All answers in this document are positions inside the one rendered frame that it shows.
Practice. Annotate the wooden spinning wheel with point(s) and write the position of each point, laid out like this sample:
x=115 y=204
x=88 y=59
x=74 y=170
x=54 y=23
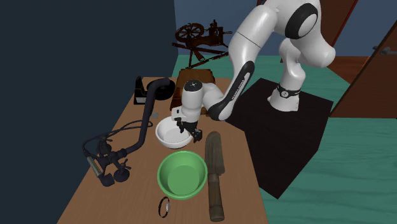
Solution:
x=198 y=40

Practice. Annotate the large dark knife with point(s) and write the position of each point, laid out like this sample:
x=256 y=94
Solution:
x=214 y=173

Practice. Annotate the green bowl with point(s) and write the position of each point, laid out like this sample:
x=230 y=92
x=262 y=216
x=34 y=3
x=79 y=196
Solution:
x=182 y=175

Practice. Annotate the black wristwatch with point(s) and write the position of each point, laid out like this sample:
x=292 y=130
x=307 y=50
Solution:
x=164 y=207

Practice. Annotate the brown wooden box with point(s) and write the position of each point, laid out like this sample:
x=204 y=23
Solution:
x=192 y=77

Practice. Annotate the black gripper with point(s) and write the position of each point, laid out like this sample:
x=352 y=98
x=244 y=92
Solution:
x=185 y=125

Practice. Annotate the white bowl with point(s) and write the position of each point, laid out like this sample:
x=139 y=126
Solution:
x=169 y=136

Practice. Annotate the black robot stand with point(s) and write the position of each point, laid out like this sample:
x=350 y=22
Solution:
x=279 y=133

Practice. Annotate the black tape dispenser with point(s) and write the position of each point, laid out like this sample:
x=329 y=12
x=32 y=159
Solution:
x=139 y=93

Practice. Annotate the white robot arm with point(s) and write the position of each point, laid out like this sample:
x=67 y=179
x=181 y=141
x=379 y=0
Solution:
x=245 y=46

